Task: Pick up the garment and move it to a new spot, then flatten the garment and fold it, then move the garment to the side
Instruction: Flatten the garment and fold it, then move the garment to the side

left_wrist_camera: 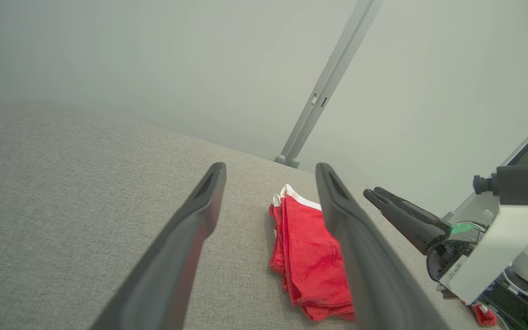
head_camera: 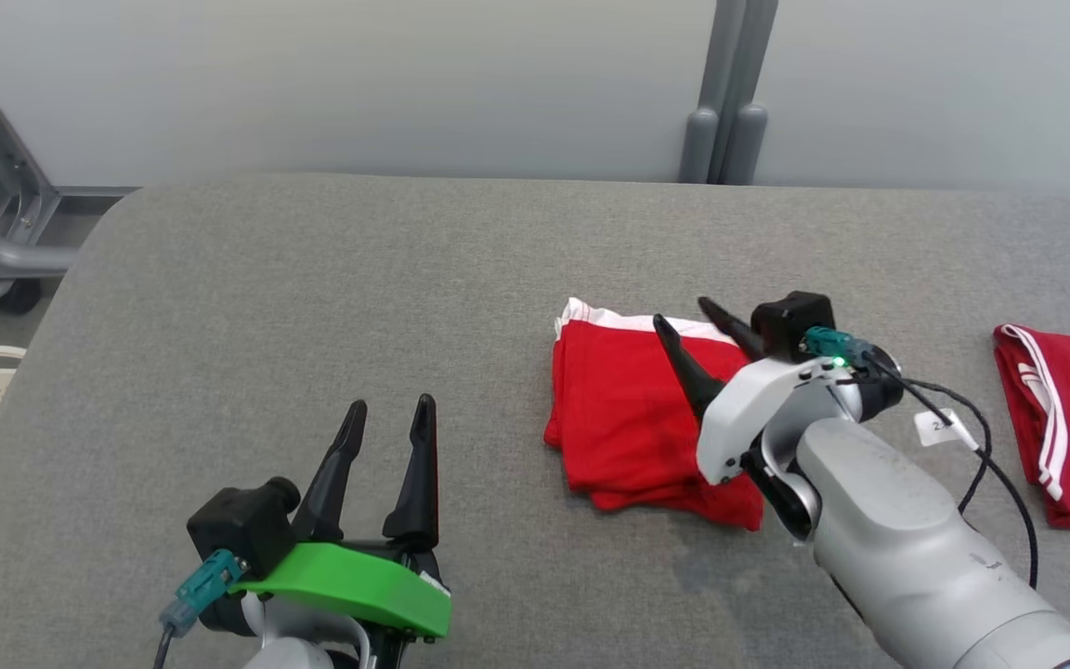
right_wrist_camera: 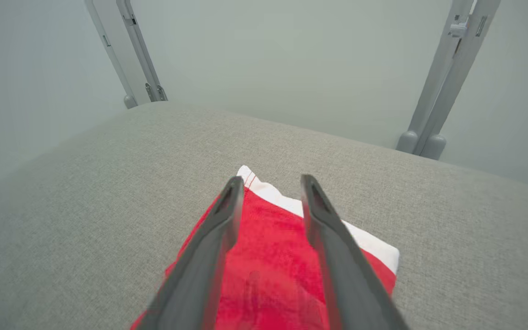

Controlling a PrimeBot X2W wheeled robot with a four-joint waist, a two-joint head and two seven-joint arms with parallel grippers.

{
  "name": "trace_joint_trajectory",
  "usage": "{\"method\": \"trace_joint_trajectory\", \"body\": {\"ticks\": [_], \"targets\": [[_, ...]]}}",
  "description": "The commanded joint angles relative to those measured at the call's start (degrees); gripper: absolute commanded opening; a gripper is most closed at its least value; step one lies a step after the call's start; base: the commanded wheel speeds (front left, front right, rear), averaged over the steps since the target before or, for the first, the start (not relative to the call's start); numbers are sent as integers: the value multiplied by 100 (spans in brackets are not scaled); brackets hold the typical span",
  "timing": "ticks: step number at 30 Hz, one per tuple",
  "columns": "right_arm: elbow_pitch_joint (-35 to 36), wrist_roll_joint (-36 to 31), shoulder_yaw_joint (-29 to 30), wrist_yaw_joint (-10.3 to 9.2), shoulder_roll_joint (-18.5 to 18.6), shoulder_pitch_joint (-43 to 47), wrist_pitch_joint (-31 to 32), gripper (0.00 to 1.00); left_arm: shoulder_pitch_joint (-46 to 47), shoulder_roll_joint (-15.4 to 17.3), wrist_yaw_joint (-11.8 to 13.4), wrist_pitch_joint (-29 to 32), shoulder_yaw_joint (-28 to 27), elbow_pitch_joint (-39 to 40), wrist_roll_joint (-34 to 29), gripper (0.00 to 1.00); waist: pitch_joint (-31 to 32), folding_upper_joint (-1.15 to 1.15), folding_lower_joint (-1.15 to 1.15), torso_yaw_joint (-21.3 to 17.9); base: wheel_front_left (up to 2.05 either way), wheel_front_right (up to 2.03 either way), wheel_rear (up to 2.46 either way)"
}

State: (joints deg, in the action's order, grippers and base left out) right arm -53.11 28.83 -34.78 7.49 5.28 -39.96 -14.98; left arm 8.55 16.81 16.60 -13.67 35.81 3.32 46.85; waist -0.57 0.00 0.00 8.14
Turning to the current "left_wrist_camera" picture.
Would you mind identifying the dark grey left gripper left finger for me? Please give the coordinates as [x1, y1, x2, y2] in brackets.
[89, 162, 227, 330]

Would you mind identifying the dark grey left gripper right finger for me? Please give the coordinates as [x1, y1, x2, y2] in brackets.
[315, 163, 450, 330]

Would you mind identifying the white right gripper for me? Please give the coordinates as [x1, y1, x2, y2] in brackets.
[363, 187, 528, 305]

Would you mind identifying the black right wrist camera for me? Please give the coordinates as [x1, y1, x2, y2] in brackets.
[473, 165, 528, 206]

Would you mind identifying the grey double partition post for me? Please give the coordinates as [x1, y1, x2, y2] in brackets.
[274, 0, 385, 169]

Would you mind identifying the red shorts white trim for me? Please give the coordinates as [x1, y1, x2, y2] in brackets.
[269, 183, 356, 322]

